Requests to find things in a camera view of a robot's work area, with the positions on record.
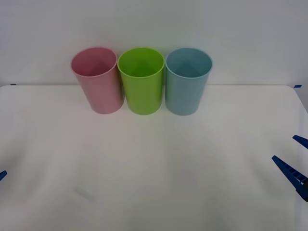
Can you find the pink plastic bin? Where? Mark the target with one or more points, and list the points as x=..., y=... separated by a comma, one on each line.
x=103, y=93

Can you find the pale blue plastic bin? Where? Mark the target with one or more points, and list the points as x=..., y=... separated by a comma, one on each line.
x=185, y=96

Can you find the yellow-green plastic bin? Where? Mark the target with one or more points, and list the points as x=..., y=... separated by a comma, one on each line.
x=142, y=96

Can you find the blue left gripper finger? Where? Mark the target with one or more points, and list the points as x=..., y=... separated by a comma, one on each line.
x=2, y=175

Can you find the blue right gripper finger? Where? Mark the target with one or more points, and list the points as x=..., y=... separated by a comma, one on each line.
x=302, y=141
x=294, y=175

